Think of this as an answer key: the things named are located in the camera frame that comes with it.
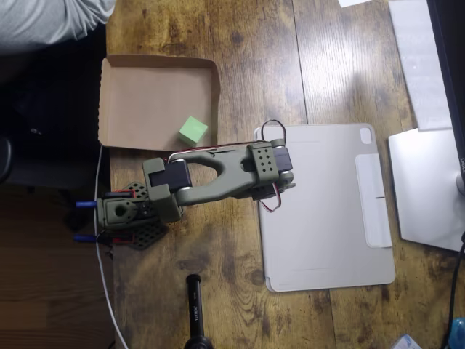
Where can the blue round object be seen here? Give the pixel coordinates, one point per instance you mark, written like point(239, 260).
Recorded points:
point(458, 332)

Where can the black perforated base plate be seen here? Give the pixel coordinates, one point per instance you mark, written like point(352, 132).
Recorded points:
point(149, 234)

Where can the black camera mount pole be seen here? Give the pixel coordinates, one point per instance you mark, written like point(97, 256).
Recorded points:
point(196, 309)

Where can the white blue packet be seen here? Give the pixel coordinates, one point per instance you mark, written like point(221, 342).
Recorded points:
point(407, 342)

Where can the green cube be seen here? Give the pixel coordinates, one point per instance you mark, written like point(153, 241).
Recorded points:
point(192, 131)

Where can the black monitor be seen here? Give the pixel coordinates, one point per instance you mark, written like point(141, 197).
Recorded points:
point(450, 54)

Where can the silver monitor stand base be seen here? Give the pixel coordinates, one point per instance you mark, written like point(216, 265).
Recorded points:
point(425, 189)

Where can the person in grey clothing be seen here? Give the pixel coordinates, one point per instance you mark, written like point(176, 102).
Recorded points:
point(40, 18)

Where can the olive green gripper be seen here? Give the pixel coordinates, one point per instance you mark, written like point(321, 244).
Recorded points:
point(262, 193)

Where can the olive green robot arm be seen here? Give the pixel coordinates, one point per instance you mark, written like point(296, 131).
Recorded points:
point(232, 179)

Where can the black chair armrest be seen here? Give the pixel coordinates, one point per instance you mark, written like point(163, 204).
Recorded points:
point(4, 160)

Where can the white paper sheet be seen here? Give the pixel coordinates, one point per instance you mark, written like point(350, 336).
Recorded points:
point(350, 2)

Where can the white foam sheet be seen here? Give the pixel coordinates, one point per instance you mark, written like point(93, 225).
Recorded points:
point(417, 65)

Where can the beige tablet case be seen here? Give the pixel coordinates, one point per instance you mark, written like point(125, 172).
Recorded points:
point(319, 225)

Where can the cardboard tray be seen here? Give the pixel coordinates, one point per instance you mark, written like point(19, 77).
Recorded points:
point(145, 102)

